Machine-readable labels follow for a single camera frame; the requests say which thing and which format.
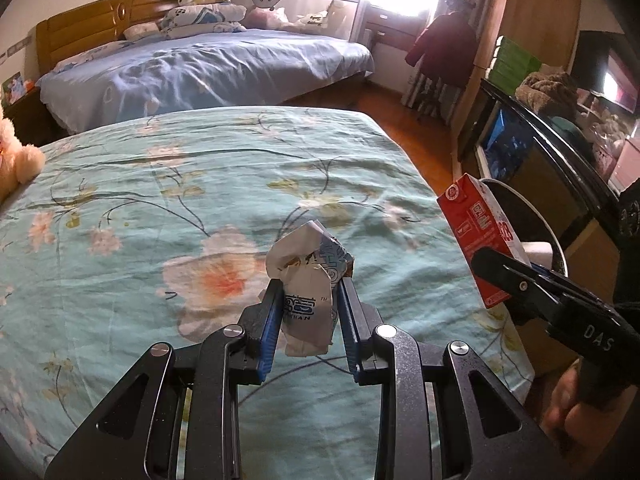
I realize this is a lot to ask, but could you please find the photo frame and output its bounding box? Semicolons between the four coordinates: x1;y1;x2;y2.
1;72;36;103

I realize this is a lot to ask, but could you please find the white trash bin black liner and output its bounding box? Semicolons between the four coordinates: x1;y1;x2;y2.
477;177;571;281

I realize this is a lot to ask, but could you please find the teal cloth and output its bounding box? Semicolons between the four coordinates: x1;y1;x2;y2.
550;117;596;161

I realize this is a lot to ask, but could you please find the blue quilt bed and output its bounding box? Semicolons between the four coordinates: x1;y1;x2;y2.
39;27;376;136

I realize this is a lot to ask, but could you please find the black cabinet frame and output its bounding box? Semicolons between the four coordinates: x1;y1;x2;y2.
480;77;631;241

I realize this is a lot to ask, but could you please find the small white pillow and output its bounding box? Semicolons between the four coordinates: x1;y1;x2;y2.
122;24;163;41

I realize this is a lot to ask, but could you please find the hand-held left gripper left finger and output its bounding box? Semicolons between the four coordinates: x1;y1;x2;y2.
44;277;286;480

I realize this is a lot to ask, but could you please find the pink plush toy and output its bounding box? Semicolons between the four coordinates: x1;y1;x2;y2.
247;7;291;31

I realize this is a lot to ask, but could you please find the blue patterned pillow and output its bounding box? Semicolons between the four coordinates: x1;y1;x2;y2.
161;4;248;40

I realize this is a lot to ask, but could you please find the wooden headboard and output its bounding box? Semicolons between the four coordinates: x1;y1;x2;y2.
35;0;186;76

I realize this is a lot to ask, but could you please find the striped curtain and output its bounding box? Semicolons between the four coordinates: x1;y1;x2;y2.
400;0;501;121

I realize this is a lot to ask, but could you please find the dark monitor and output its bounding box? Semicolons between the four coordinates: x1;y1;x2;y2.
570;30;631;98

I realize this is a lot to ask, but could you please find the cream plush toy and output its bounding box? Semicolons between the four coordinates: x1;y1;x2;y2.
0;115;46;201

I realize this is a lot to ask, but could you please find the dark red coat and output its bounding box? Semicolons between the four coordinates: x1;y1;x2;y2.
405;12;478;86

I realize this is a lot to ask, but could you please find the white dresser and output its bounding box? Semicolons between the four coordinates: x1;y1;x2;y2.
362;4;431;78

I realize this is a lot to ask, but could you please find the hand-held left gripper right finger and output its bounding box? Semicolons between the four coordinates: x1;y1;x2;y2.
336;277;556;480

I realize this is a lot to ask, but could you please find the person's right hand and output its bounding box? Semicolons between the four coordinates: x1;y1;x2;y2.
542;365;640;461

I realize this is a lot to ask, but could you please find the wooden wardrobe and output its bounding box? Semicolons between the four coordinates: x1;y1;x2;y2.
452;0;583;161

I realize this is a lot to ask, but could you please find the red drink carton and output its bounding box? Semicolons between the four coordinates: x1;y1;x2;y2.
436;173;533;309

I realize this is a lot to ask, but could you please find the white blue packet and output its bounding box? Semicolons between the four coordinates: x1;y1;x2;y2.
266;220;356;358

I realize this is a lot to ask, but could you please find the dark wooden nightstand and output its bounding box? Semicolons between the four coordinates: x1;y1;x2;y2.
0;87;66;146

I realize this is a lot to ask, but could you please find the brown fuzzy blanket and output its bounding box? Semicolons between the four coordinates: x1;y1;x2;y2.
515;71;581;116

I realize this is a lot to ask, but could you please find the stack of green boxes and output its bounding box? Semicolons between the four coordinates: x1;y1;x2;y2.
487;35;543;96

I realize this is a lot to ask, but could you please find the floral teal bed sheet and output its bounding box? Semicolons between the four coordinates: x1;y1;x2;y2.
0;105;536;480

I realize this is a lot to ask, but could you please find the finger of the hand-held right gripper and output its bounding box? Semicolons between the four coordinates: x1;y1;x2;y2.
471;246;557;328
530;259;620;313

